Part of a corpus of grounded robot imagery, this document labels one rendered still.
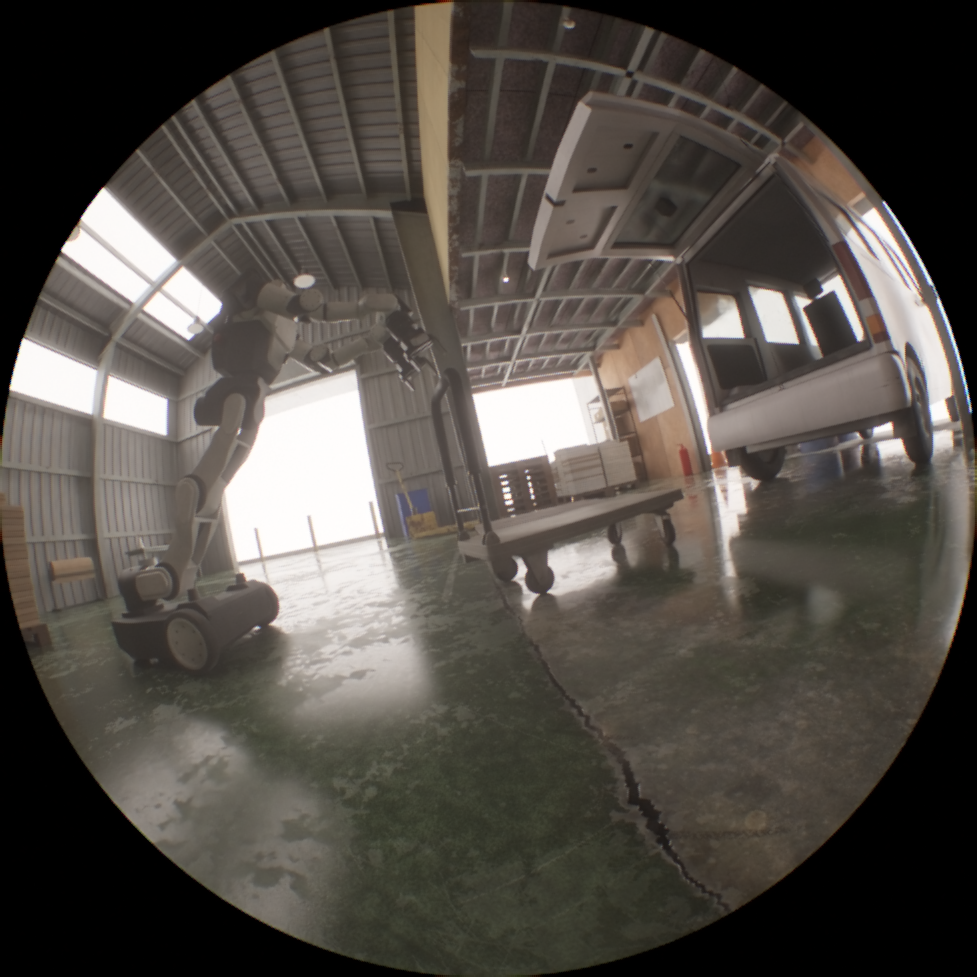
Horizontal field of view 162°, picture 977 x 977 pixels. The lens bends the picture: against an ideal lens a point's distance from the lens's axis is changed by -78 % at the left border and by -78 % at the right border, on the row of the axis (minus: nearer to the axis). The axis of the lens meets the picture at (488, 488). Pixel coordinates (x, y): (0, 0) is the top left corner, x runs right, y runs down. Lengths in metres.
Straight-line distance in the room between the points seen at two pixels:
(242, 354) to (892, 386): 2.49
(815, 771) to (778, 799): 0.05
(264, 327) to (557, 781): 1.40
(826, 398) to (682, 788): 1.72
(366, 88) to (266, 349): 4.84
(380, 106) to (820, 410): 5.77
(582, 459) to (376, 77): 6.27
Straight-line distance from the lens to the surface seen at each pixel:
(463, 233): 3.72
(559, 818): 0.40
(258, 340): 1.32
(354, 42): 5.55
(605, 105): 1.72
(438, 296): 5.01
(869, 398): 1.81
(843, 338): 3.99
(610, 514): 1.18
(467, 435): 1.00
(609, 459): 5.27
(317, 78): 5.92
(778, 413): 2.05
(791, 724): 0.48
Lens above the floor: 0.33
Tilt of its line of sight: 2 degrees up
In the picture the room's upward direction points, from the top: 13 degrees counter-clockwise
